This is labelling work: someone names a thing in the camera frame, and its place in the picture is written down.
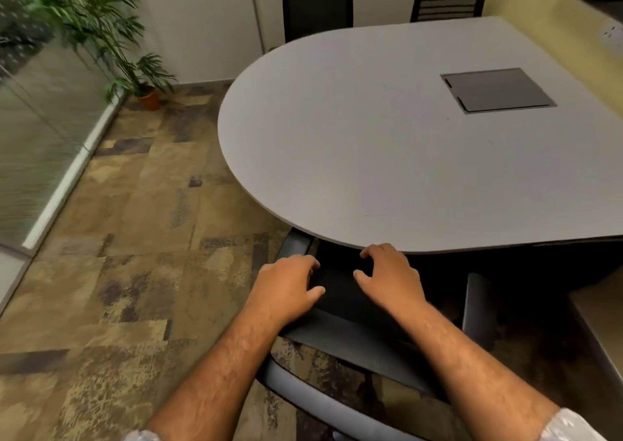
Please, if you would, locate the person's right hand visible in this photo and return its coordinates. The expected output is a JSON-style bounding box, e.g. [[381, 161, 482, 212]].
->
[[353, 243, 430, 318]]

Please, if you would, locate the person's left hand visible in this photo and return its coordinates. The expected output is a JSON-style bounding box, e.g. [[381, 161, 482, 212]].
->
[[243, 255, 326, 330]]

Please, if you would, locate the black grey office chair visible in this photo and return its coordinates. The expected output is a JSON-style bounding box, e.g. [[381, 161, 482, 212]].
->
[[257, 229, 498, 441]]

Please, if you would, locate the person's right forearm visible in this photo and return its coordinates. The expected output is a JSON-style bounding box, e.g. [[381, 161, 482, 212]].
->
[[392, 301, 561, 441]]

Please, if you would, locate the person's left forearm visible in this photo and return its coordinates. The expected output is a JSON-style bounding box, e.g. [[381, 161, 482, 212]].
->
[[144, 304, 289, 441]]

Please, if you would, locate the beige wooden cabinet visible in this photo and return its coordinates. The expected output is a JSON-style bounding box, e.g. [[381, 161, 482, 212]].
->
[[568, 265, 623, 388]]

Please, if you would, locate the white right shirt sleeve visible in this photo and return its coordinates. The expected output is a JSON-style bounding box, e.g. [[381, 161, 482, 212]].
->
[[537, 408, 610, 441]]

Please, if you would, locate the terracotta plant pot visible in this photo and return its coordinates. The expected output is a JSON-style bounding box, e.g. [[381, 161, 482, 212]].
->
[[136, 88, 163, 112]]

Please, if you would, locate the black mesh-back chair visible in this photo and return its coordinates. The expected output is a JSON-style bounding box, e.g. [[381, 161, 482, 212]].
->
[[281, 0, 354, 44]]

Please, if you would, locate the green potted palm plant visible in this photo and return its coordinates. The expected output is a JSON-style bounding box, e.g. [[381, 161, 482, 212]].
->
[[23, 0, 178, 102]]

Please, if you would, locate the grey table cable hatch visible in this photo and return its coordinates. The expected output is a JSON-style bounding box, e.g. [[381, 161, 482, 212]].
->
[[440, 67, 558, 115]]

